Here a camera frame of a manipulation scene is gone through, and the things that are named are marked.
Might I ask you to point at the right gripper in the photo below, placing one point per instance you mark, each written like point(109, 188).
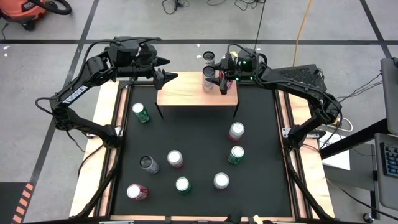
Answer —
point(230, 70)

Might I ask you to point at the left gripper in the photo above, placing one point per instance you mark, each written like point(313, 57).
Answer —
point(133, 70)

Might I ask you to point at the red Coca-Cola can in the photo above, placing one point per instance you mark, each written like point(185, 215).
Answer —
point(230, 84)

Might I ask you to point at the slim white Celsius can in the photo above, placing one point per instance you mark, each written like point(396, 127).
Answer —
point(208, 56)
point(208, 71)
point(146, 161)

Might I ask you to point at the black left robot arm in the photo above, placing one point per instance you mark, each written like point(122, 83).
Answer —
point(74, 95)

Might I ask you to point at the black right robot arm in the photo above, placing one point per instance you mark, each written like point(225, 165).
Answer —
point(295, 87)

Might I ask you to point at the wooden shelf with black legs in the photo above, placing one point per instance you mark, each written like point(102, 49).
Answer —
point(186, 95)

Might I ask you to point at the green Sprite can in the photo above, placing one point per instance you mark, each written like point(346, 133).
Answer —
point(237, 151)
point(137, 108)
point(182, 183)

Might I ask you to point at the white and pink seltzer can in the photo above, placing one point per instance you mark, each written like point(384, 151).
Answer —
point(174, 156)
point(221, 180)
point(237, 127)

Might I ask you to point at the black table mat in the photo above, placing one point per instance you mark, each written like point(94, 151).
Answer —
point(202, 146)

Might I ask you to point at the red and white soda can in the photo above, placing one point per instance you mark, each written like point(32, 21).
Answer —
point(134, 190)

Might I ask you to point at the white paper sheet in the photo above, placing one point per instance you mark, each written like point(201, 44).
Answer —
point(340, 160)

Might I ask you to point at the black desk beam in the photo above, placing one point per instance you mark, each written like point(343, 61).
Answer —
point(357, 138)

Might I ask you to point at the orange shop vacuum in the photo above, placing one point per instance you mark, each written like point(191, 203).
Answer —
point(21, 11)

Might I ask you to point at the grey monitor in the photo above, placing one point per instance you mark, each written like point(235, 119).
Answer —
point(391, 93)

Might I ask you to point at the dark keyboard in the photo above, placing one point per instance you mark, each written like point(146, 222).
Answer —
point(391, 160)

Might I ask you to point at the grey desk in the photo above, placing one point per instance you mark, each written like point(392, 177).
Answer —
point(385, 193)

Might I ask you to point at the black caster wheel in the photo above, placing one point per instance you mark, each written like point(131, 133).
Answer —
point(367, 216)

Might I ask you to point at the orange striped black floor mat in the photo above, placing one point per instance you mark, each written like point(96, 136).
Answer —
point(9, 202)

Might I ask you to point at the black aluminium table frame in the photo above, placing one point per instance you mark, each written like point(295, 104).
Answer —
point(140, 83)

